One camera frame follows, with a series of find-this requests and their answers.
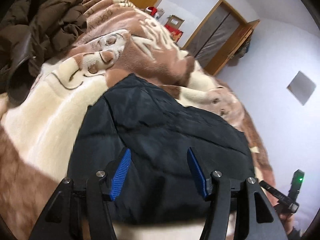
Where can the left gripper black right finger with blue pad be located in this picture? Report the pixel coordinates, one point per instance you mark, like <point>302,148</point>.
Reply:
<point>255,215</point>

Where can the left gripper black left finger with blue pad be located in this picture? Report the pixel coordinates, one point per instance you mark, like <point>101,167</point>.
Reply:
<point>61,216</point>

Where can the black padded jacket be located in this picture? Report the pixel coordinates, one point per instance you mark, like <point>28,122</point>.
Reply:
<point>159,187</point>

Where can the person's right hand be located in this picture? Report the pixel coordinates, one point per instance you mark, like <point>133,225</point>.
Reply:
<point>287,219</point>

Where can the brown cream plush blanket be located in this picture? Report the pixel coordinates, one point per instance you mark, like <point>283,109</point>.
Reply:
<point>37,137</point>

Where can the open wooden door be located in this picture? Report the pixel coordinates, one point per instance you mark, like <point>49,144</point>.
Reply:
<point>228,49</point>

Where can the red box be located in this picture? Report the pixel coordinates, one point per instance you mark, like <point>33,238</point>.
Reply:
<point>175,33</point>

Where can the cardboard box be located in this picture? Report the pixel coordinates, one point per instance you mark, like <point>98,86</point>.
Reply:
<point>174,21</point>

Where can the dark brown puffer coat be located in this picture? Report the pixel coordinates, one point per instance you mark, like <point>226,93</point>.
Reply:
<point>33,31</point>

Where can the grey wall panel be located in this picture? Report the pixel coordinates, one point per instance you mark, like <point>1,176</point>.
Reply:
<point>301,87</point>

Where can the wooden door frame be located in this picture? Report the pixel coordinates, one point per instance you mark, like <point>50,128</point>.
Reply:
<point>213,32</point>

